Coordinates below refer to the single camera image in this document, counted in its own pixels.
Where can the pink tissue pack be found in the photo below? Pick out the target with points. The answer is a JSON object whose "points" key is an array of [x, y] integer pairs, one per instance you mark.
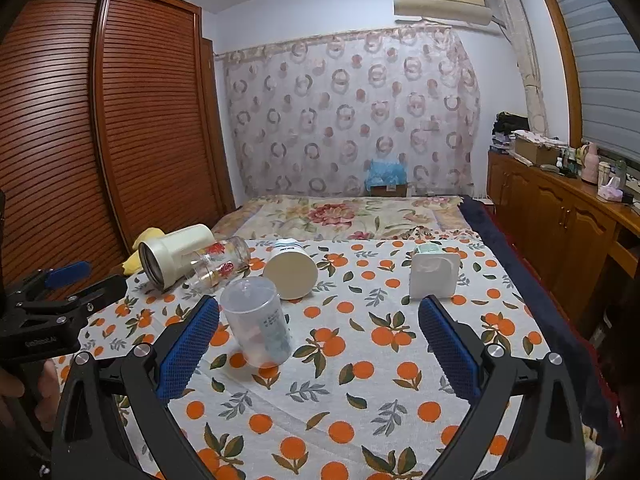
{"points": [[611, 193]]}

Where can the yellow cloth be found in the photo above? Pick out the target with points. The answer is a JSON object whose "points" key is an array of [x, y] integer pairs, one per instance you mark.
{"points": [[146, 237]]}

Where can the small cardboard box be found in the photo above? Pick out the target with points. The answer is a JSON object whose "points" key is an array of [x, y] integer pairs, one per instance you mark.
{"points": [[389, 190]]}

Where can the grey window blind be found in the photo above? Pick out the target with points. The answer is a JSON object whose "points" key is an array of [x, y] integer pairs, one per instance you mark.
{"points": [[600, 60]]}

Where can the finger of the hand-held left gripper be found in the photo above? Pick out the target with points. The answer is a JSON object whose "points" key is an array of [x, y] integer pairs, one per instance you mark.
{"points": [[102, 291], [67, 273]]}

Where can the white square plastic cup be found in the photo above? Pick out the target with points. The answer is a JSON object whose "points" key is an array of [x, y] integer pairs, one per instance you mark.
{"points": [[434, 276]]}

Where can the white bottle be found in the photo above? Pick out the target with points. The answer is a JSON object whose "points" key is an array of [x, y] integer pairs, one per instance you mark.
{"points": [[605, 177]]}

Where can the brown slatted wooden wardrobe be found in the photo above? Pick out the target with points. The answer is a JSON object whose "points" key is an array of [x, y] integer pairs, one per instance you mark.
{"points": [[150, 110]]}

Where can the blue plastic bag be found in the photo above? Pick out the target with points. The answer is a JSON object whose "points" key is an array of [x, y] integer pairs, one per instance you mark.
{"points": [[386, 172]]}

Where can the wall air conditioner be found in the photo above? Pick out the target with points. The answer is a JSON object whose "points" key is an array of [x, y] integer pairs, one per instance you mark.
{"points": [[440, 2]]}

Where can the beige window curtain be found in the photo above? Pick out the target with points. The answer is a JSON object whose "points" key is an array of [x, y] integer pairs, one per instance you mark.
{"points": [[525, 60]]}

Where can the white paper cup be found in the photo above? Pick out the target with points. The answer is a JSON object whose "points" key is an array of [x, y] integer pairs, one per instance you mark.
{"points": [[291, 272]]}

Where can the long wooden cabinet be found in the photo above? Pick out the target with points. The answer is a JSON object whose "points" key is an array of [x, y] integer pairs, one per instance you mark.
{"points": [[555, 225]]}

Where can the cream insulated cup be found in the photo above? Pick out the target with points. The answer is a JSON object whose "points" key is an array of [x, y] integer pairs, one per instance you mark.
{"points": [[175, 250]]}

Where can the floral blanket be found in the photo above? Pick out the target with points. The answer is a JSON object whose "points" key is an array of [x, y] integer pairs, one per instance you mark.
{"points": [[325, 216]]}

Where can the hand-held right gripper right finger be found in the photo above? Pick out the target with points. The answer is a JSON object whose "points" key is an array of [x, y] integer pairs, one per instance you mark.
{"points": [[452, 355]]}

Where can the pink thermos flask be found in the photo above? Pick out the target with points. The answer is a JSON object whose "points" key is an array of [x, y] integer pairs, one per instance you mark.
{"points": [[590, 162]]}

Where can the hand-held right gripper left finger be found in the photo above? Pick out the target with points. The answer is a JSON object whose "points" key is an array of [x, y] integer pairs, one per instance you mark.
{"points": [[184, 355]]}

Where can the pile of dark clothes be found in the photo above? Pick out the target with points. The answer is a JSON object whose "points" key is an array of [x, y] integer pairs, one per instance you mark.
{"points": [[510, 124]]}

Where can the person's left hand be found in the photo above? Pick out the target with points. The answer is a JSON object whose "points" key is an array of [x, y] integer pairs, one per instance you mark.
{"points": [[49, 395]]}

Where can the orange fruit print cloth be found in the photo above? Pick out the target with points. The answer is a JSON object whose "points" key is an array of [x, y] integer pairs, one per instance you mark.
{"points": [[350, 365]]}

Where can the red print glass cup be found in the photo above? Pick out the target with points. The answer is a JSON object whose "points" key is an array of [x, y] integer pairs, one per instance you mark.
{"points": [[222, 265]]}

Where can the clear plastic measuring cup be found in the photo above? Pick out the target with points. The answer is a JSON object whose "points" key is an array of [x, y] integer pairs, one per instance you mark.
{"points": [[257, 325]]}

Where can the cloth covered cardboard box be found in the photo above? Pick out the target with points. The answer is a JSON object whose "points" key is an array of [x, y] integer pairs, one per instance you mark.
{"points": [[535, 150]]}

